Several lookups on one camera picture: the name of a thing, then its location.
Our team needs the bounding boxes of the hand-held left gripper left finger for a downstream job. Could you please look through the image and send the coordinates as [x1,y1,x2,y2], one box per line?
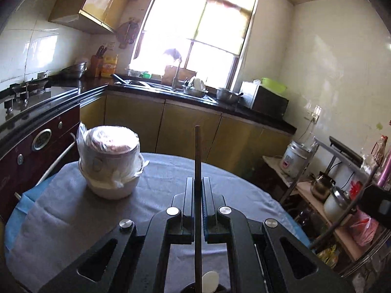
[38,177,195,293]

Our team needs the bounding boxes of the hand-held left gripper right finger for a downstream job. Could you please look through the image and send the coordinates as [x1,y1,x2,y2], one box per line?
[202,177,356,293]

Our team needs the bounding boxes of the long dark chopstick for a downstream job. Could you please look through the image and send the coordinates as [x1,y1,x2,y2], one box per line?
[194,126,203,293]

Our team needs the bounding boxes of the white plastic spoon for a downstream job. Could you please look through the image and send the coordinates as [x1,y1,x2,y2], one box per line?
[202,271,220,293]

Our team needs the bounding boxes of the black utensil holder cup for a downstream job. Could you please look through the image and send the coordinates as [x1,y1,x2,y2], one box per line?
[180,282,228,293]

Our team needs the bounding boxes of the red plastic bag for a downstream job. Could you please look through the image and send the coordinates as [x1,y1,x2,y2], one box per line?
[348,180,379,246]

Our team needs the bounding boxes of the pink bottle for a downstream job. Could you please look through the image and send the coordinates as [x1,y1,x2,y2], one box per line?
[377,149,391,188]

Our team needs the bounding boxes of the metal pot with lid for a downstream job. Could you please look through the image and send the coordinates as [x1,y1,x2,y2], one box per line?
[323,186,356,223]

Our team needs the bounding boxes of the clear plastic bottle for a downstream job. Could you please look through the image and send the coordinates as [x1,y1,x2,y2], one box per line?
[371,136,388,165]

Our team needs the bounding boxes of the metal kettle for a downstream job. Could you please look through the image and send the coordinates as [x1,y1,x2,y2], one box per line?
[310,171,335,202]

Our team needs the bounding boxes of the black flat appliance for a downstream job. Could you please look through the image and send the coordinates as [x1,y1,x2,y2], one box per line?
[328,136,365,165]

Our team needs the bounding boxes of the metal shelf rack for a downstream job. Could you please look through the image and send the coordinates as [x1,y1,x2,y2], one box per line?
[278,136,391,281]

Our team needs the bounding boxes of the yellow packet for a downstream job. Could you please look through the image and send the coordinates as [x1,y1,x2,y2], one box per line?
[318,244,339,269]

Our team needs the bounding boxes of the white rice cooker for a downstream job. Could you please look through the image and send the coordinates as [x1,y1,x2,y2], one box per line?
[281,140,316,179]

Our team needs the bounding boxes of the metal mixing basin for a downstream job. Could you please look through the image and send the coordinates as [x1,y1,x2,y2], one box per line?
[216,87,243,104]

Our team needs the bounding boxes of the dish rack with dishes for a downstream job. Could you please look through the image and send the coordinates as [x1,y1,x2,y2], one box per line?
[182,77,210,97]

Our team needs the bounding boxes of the dark microwave oven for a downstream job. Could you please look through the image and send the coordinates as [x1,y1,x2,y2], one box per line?
[240,81,289,119]

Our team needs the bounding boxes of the wooden cutting board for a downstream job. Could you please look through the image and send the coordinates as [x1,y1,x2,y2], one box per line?
[161,65,196,86]

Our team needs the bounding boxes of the metal sink faucet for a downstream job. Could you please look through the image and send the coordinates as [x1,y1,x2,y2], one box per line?
[172,56,184,90]

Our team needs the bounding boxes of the grey tablecloth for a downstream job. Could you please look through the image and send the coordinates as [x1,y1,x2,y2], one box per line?
[6,153,306,293]

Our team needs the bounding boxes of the green plastic basin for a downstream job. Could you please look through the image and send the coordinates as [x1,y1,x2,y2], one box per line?
[261,78,288,94]

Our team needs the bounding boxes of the black frying pan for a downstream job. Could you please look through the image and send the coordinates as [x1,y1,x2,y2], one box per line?
[111,73,144,86]

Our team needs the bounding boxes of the yellow oil bottle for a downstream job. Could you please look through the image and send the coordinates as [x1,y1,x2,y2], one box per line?
[101,54,119,78]

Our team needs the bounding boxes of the blue table cover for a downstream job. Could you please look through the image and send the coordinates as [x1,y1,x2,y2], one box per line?
[4,159,310,257]

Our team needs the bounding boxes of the wooden knife block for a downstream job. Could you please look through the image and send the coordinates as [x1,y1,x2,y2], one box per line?
[90,45,107,77]

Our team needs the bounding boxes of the stacked metal basins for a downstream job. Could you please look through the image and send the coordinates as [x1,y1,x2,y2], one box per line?
[60,62,88,79]

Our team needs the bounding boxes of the maroon built-in oven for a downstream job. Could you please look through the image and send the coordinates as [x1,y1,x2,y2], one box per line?
[0,104,81,220]

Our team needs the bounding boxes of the kitchen window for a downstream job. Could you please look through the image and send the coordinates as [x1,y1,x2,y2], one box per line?
[128,0,263,90]

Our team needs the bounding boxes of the black gas stove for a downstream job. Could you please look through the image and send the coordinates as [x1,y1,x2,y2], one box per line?
[0,78,80,129]

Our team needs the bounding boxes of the white wall socket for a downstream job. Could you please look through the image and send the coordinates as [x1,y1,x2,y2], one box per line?
[304,105,322,124]

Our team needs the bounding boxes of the round wall hanging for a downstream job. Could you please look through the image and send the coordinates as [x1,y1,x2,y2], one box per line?
[117,18,140,49]

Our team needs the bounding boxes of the yellow wall cabinet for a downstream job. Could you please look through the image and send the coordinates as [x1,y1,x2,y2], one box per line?
[49,0,147,35]

